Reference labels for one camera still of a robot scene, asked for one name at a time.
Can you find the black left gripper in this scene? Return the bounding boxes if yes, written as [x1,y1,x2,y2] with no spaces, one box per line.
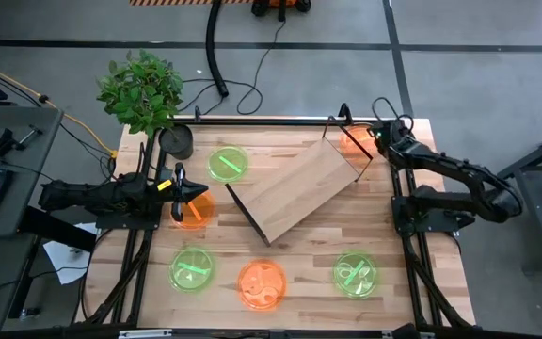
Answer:
[156,162,210,223]

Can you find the orange translucent plate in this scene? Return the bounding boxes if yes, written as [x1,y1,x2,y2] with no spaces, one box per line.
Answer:
[338,124,376,157]
[171,189,216,232]
[236,258,288,312]

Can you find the green translucent plate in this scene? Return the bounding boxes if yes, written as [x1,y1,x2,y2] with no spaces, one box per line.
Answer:
[206,144,249,184]
[167,246,215,294]
[332,251,379,299]

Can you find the black plant pot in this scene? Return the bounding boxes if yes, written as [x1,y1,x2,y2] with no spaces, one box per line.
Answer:
[158,123,195,161]

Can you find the green leafy plant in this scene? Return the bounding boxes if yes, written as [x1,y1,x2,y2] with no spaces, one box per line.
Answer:
[95,49,185,138]

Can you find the white paper sheet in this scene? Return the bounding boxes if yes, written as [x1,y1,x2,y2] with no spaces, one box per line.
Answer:
[42,222,99,286]

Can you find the black side stand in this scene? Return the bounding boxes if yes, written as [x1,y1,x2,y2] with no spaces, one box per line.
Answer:
[496,121,542,275]

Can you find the grey desk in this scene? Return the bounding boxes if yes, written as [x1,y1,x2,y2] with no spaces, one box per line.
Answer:
[0,105,65,237]

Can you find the orange wheeled machine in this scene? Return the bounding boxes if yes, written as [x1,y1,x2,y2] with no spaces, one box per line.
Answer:
[250,0,312,23]

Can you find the black yellow hazard strip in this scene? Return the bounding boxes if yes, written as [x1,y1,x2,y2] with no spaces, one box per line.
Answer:
[128,0,253,7]

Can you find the black clamp tool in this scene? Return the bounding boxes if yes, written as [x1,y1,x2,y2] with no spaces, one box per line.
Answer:
[0,124,45,160]

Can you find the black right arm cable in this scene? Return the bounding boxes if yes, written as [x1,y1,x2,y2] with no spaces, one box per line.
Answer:
[371,96,416,136]

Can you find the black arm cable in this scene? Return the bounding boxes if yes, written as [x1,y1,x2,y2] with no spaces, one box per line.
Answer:
[98,140,146,186]
[371,96,416,136]

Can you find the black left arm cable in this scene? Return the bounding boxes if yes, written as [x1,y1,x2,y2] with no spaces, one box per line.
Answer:
[98,140,146,186]

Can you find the black aluminium table frame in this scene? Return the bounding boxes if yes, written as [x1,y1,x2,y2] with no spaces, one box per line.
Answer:
[71,115,478,339]

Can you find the thin black floor cable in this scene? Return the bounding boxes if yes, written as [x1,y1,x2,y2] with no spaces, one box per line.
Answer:
[176,18,287,117]

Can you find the yellow cable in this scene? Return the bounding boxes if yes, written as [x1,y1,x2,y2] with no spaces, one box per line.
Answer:
[0,54,120,159]

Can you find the black corrugated hose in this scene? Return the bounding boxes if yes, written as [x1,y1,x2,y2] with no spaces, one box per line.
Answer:
[204,0,231,99]

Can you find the silver metal bracket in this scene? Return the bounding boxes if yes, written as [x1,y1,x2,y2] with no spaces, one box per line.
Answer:
[119,329,174,339]

